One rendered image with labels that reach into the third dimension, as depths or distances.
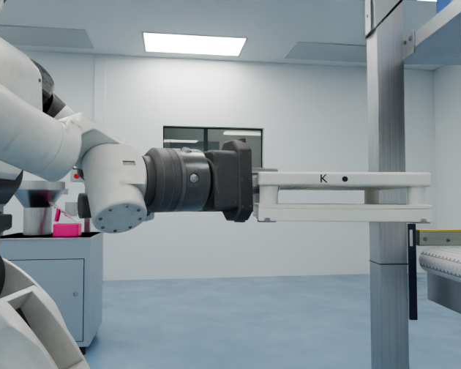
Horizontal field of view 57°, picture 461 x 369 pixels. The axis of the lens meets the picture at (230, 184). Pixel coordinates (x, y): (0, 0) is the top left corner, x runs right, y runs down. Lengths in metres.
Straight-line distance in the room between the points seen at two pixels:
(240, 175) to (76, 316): 2.49
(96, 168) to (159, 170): 0.08
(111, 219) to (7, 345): 0.33
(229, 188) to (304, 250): 5.34
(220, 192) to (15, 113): 0.28
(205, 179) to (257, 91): 5.37
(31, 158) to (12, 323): 0.36
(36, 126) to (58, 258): 2.54
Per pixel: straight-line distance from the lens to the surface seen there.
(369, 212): 0.63
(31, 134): 0.47
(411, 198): 0.66
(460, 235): 1.01
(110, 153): 0.56
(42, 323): 0.88
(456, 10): 0.87
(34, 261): 3.02
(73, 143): 0.50
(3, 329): 0.77
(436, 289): 0.98
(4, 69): 0.82
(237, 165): 0.62
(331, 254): 6.07
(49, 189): 3.17
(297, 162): 5.90
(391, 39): 1.03
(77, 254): 2.96
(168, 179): 0.55
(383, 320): 0.99
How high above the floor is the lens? 0.99
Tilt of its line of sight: 2 degrees up
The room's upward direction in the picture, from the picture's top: straight up
